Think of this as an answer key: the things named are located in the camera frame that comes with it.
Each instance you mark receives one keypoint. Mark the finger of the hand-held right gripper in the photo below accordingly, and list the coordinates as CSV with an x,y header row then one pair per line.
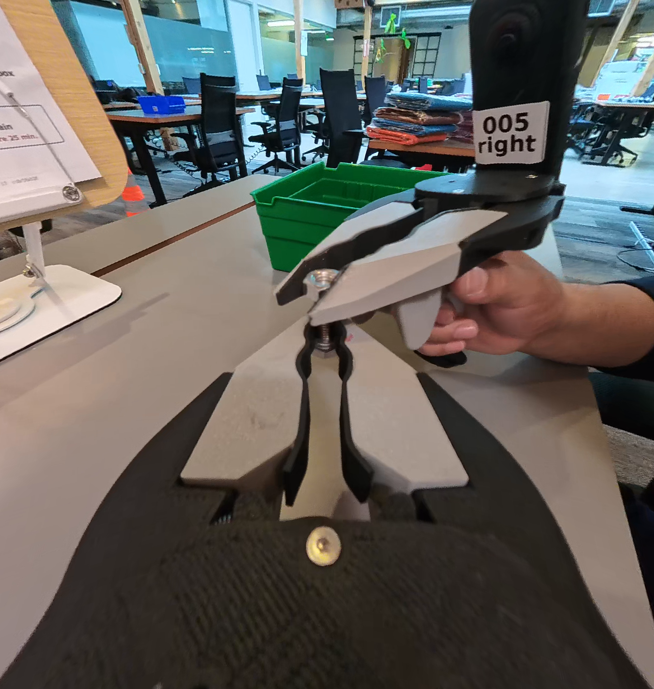
x,y
359,237
407,269

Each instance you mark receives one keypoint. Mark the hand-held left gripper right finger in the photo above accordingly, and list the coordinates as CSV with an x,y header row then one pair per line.
x,y
407,425

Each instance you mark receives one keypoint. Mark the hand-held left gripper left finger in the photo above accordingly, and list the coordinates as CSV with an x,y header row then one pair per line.
x,y
240,425

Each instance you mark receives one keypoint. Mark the large steel hex bolt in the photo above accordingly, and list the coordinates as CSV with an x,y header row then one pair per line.
x,y
321,278

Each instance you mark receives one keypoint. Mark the green plastic bin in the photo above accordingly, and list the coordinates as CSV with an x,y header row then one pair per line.
x,y
294,226

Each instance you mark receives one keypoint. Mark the large steel nut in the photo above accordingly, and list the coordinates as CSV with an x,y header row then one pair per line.
x,y
324,352

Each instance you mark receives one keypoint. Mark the person's right forearm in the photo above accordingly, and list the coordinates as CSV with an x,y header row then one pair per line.
x,y
617,328

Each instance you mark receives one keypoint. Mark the person's right hand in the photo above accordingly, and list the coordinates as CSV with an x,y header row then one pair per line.
x,y
515,307

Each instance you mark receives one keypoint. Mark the stack of folded cloths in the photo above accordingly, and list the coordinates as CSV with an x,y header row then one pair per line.
x,y
413,121

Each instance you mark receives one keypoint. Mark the black office chair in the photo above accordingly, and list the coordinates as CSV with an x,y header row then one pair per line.
x,y
337,113
219,129
375,97
281,129

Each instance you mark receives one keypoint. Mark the white stand base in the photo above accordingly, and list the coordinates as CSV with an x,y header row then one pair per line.
x,y
63,296

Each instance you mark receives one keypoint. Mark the person's office chair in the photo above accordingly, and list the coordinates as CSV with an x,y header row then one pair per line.
x,y
633,409

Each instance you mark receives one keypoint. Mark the orange traffic cone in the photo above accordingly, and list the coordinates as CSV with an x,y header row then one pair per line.
x,y
134,199

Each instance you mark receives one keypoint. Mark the small blue storage bin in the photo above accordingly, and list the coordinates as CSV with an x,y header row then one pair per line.
x,y
160,105

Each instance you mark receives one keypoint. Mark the wooden display board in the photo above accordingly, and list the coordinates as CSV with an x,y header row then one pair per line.
x,y
84,118

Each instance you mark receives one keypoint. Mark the printed instruction sheet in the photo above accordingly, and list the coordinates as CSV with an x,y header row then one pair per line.
x,y
25,134

